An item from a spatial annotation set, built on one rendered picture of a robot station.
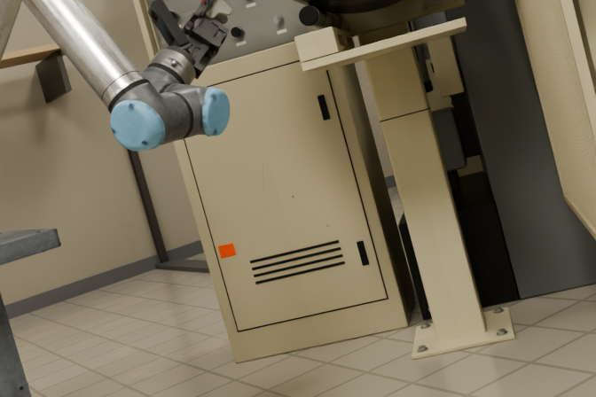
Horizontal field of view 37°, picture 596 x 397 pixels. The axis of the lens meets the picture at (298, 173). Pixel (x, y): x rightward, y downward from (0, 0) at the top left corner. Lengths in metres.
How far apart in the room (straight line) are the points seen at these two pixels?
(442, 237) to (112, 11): 3.54
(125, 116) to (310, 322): 1.32
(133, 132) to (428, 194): 1.02
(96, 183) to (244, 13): 2.81
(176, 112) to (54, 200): 3.72
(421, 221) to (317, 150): 0.43
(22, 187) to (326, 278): 2.88
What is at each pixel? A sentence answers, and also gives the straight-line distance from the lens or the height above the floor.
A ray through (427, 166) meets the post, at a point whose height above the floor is 0.48.
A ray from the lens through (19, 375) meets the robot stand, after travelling 2.08.
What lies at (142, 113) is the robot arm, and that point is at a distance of 1.54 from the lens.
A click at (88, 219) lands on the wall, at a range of 5.33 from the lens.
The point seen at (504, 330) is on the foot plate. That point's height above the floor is 0.02.
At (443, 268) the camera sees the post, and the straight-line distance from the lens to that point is 2.39.
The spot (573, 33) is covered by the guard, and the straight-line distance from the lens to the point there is 1.47.
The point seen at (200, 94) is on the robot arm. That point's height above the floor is 0.78.
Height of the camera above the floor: 0.71
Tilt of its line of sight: 4 degrees down
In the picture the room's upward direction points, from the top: 15 degrees counter-clockwise
